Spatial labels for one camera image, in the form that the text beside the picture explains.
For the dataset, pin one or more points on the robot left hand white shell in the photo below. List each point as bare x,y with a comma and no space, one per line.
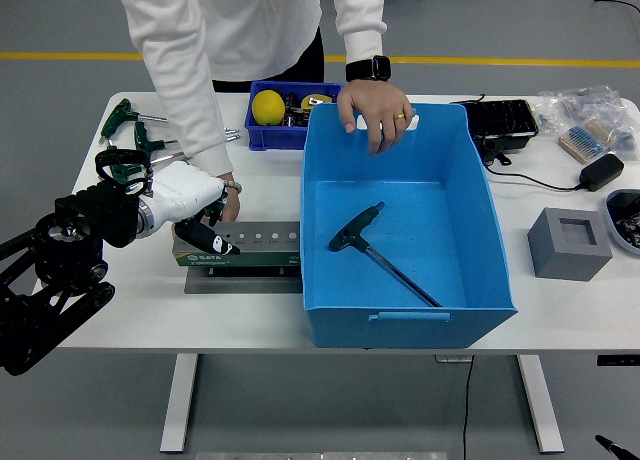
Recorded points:
185,190

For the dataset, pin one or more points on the robot right hand black fingers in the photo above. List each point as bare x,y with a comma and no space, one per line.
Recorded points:
612,447

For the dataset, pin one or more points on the person's left hand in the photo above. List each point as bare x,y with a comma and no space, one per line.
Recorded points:
375,105

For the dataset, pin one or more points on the person's right hand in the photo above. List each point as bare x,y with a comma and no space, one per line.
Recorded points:
231,205

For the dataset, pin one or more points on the metal hex key stand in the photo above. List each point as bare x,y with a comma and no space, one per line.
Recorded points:
260,260

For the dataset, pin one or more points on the large light blue plastic box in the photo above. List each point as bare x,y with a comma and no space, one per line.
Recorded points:
450,155

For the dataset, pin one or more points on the person's left forearm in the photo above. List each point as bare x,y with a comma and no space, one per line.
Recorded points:
362,20

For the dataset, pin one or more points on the person's right forearm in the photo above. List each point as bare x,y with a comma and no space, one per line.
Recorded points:
195,125

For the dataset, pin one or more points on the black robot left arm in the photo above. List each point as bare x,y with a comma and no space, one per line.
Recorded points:
75,215

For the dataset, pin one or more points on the black wristwatch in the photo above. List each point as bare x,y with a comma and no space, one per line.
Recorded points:
370,69

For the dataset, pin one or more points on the yellow tape measure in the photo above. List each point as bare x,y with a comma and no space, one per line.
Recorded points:
317,101

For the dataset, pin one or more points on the white table leg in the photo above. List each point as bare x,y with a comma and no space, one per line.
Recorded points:
177,405
542,410

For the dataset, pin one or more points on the small dark blue parts bin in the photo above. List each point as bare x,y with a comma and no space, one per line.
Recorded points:
270,135

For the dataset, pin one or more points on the black roll in bin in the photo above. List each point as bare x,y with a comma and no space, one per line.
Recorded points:
292,102

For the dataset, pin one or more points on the black table control panel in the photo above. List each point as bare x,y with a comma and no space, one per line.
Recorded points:
617,360

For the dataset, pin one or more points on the yellow ball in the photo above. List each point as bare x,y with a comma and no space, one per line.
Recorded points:
268,107

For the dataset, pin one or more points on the black plastic tray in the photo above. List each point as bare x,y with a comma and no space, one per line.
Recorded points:
505,120

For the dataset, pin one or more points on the person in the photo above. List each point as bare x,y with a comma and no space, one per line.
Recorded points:
240,20

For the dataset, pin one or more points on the grey cube with square recess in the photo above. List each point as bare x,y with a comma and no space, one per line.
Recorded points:
550,255

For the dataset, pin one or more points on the clear plastic bags with parts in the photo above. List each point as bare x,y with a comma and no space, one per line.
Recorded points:
585,102

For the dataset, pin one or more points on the blue resistor strip pack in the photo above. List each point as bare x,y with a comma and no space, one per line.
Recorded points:
582,142

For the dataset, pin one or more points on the grey bowl with small parts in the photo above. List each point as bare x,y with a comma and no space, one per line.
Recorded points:
611,220

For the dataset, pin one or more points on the black power adapter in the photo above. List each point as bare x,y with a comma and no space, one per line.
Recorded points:
602,172

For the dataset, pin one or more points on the grey under-table bracket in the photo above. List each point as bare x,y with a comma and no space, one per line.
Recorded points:
450,358

